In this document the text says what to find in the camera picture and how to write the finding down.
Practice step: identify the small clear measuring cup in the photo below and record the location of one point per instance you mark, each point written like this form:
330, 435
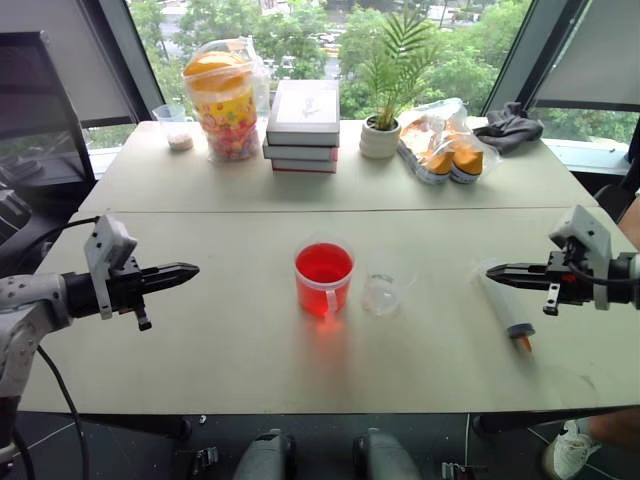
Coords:
170, 115

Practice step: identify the candy jar in bag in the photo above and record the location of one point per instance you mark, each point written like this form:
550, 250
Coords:
260, 85

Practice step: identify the white ribbed plant pot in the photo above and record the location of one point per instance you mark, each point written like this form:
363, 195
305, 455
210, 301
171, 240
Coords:
380, 142

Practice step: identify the grey roller blind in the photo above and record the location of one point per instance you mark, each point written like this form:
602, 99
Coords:
595, 55
80, 55

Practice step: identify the grey rounded shape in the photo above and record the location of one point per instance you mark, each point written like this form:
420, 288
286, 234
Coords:
265, 457
385, 457

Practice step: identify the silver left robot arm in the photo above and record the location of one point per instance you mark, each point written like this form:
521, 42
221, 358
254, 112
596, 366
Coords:
25, 300

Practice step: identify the black monitor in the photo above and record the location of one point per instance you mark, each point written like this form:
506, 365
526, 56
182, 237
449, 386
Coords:
35, 110

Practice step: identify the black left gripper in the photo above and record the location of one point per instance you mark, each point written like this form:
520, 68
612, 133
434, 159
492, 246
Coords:
127, 292

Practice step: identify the white sneaker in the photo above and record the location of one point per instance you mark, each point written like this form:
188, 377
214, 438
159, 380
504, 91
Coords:
570, 452

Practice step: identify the black chair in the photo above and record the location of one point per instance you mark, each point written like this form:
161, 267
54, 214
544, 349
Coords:
612, 200

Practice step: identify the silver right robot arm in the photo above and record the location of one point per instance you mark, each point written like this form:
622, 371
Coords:
627, 277

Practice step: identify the white grey hardcover book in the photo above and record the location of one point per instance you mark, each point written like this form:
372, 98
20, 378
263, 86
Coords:
305, 110

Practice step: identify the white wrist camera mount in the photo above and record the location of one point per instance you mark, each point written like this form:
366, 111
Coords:
107, 240
585, 230

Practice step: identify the white book red stripe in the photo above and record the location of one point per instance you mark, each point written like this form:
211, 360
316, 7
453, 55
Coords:
300, 152

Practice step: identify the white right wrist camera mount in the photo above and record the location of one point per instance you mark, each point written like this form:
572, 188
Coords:
585, 230

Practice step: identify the green palm plant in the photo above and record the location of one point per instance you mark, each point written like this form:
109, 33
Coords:
395, 75

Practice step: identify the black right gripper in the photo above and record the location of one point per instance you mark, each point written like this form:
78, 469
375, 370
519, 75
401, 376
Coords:
575, 290

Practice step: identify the clear cup with red liquid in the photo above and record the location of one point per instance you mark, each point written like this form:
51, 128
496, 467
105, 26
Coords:
320, 290

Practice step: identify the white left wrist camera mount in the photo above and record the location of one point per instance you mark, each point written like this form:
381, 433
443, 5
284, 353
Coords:
107, 240

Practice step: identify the black equipment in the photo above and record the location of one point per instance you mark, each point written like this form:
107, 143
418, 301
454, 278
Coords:
12, 210

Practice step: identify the empty clear plastic cup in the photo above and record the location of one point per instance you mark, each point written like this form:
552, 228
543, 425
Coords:
382, 300

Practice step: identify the dark grey cloth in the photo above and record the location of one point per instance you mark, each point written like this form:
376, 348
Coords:
510, 130

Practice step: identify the bystander bare leg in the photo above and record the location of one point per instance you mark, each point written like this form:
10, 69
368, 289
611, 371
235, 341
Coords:
617, 427

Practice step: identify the small beige round object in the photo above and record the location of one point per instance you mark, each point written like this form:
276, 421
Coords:
180, 143

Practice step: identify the colourful candy jar orange lid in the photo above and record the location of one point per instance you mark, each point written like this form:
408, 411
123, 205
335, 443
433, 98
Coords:
227, 115

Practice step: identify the large clear plastic syringe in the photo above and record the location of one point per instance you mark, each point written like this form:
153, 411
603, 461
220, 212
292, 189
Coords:
505, 305

